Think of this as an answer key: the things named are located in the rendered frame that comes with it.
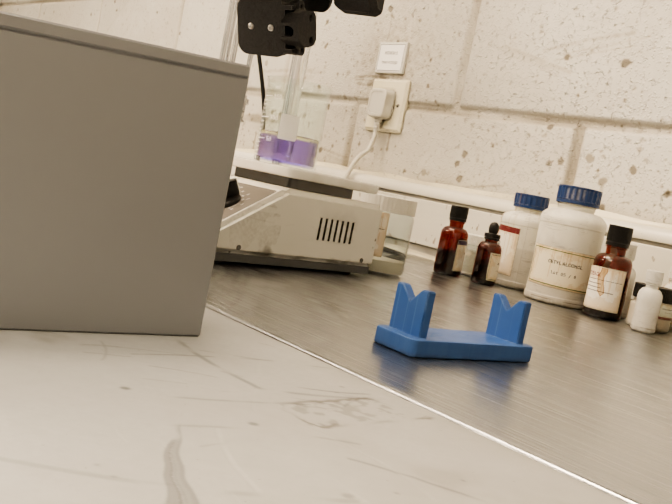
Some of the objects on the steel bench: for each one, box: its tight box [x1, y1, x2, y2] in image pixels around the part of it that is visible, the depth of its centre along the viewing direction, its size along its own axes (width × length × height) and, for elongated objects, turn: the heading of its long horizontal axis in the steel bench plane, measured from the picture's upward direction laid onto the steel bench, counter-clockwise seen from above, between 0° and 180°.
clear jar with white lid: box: [360, 192, 417, 277], centre depth 87 cm, size 6×6×8 cm
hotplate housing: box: [214, 167, 382, 274], centre depth 78 cm, size 22×13×8 cm, turn 69°
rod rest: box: [374, 282, 533, 362], centre depth 49 cm, size 10×3×4 cm, turn 60°
